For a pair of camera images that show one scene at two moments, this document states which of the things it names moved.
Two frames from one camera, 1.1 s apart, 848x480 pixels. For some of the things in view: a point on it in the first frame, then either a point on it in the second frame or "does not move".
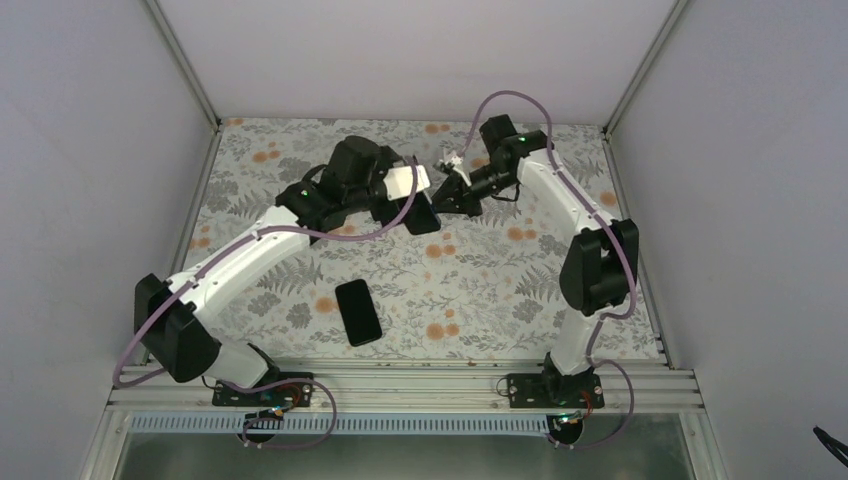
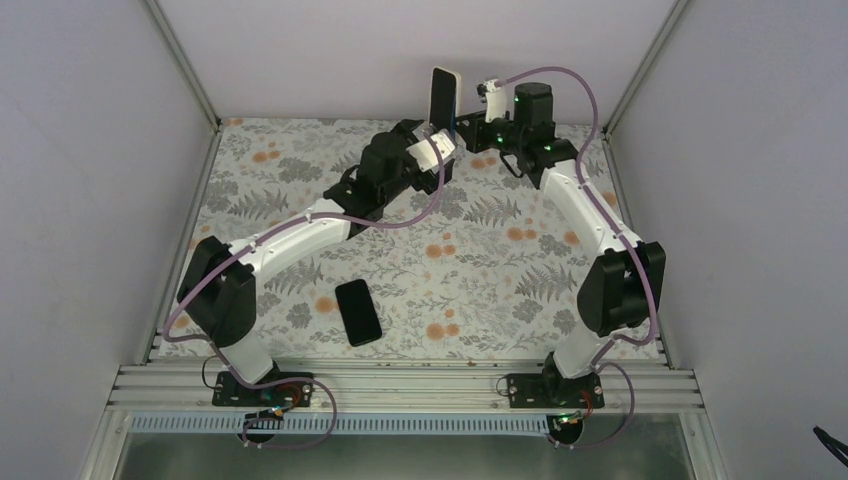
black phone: x=359 y=316 does not move
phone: x=422 y=218 -> x=444 y=104
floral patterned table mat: x=472 y=292 does not move
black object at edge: x=837 y=448 does not move
